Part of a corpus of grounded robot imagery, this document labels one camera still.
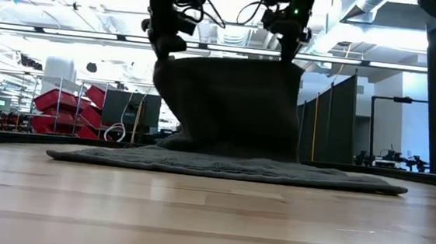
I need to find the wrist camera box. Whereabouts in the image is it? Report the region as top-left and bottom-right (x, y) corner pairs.
(260, 7), (288, 34)
(176, 12), (199, 37)

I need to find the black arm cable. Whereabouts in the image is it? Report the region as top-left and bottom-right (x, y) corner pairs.
(235, 0), (268, 27)
(170, 0), (228, 30)

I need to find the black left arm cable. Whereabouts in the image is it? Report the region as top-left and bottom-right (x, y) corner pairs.
(170, 0), (228, 30)

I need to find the black pipe frame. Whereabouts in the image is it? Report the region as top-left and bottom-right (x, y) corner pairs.
(367, 93), (430, 163)

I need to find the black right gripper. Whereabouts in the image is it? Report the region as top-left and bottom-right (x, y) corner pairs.
(275, 4), (315, 65)

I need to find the white cylindrical tank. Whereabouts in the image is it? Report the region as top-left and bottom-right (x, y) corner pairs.
(41, 54), (78, 86)

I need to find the background robot rig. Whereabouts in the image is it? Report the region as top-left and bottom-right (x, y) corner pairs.
(354, 145), (432, 174)

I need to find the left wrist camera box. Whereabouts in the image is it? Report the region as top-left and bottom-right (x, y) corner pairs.
(176, 12), (199, 37)

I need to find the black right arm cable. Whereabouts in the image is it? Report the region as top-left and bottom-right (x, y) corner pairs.
(235, 0), (268, 27)

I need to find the dark grey terry towel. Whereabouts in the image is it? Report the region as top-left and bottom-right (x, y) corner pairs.
(44, 43), (417, 197)

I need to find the thin yellow cable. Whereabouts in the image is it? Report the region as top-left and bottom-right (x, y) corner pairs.
(309, 92), (320, 163)

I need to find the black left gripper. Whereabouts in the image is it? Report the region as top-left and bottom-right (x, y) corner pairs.
(138, 2), (191, 64)

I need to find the red plastic storage bin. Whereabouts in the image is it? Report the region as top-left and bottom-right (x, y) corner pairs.
(30, 108), (80, 137)
(78, 104), (105, 131)
(82, 83), (107, 111)
(75, 124), (100, 141)
(33, 86), (85, 115)

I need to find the long ceiling light bar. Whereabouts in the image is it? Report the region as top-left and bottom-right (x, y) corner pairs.
(0, 22), (431, 75)

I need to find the grey metal shelf rack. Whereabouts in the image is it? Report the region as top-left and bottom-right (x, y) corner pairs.
(25, 73), (110, 141)

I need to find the dark grey room divider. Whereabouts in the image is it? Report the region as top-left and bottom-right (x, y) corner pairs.
(295, 68), (361, 167)

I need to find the dark flat monitor screen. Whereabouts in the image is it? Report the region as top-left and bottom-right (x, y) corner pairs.
(100, 89), (163, 131)

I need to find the white looped cable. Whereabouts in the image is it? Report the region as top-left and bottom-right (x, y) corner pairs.
(103, 89), (131, 145)

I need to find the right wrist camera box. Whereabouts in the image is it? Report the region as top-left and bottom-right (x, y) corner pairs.
(260, 7), (288, 34)

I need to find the orange hanging cable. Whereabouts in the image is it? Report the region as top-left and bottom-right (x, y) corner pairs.
(130, 98), (145, 145)

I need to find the silver ceiling air duct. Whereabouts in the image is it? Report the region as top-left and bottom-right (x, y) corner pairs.
(340, 0), (392, 28)

